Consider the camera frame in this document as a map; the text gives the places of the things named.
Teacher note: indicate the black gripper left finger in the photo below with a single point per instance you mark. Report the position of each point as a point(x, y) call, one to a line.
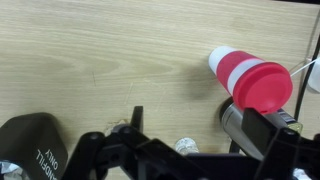
point(126, 147)

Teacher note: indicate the white power adapter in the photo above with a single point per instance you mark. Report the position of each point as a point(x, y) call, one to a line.
point(314, 79)

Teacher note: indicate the stainless steel electric kettle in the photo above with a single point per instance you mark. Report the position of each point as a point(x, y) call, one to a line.
point(231, 119)

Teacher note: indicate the black landfill bin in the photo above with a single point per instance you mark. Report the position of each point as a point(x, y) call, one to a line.
point(32, 142)

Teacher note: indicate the red and white travel cup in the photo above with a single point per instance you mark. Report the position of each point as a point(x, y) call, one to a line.
point(251, 81)

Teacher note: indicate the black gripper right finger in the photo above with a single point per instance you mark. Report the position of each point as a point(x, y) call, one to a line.
point(283, 149)

